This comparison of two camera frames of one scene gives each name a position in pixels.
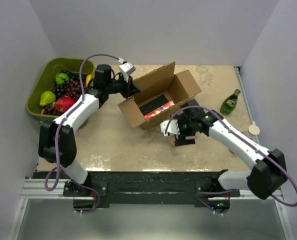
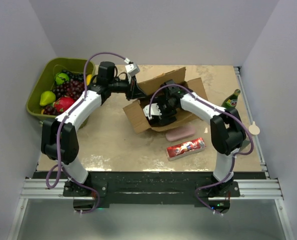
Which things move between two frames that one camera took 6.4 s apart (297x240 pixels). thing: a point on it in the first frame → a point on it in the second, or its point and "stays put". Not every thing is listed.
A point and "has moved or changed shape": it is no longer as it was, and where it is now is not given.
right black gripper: [181, 140] → [164, 119]
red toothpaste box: [169, 104] has moved or changed shape
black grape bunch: [74, 76] stays put
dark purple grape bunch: [70, 88] stays put
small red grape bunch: [50, 110] stays put
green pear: [47, 97] stays put
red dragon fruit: [62, 104] stays put
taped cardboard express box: [161, 92] has moved or changed shape
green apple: [61, 77] stays put
